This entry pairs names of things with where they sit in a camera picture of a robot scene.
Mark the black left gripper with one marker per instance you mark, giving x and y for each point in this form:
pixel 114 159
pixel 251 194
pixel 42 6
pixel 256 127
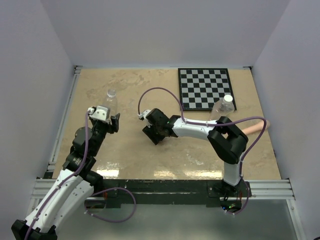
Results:
pixel 114 126

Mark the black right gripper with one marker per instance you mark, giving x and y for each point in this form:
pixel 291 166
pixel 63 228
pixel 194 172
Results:
pixel 149 132

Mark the clear round plastic bottle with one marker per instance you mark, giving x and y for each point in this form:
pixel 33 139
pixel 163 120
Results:
pixel 111 102

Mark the clear square plastic bottle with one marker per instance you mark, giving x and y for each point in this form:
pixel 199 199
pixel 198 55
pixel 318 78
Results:
pixel 220 109

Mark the white bottle cap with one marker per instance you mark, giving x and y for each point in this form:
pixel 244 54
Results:
pixel 228 99

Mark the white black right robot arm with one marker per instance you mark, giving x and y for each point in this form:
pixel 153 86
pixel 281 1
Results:
pixel 228 141

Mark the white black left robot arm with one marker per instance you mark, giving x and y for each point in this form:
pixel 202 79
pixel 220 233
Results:
pixel 75 182

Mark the black white checkerboard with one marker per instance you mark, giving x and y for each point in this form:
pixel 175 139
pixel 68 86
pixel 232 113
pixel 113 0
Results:
pixel 201 88

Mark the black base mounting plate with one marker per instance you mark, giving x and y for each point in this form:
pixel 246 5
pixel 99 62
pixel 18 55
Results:
pixel 211 193

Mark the pink wooden pin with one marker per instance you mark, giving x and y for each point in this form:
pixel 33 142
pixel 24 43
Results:
pixel 254 128

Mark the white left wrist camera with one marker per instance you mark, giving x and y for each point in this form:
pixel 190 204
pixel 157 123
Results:
pixel 99 113

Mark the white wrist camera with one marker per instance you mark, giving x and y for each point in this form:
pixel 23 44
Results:
pixel 143 116
pixel 99 113

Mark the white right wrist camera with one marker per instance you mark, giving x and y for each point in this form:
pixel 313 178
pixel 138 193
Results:
pixel 143 116

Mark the aluminium frame rail left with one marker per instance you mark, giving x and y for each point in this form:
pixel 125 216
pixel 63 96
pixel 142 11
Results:
pixel 59 137

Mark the aluminium frame rail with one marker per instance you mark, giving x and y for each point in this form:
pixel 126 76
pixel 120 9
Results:
pixel 260 189
pixel 59 137

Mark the aluminium frame rail front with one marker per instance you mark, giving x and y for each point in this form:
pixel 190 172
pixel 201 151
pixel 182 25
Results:
pixel 260 189

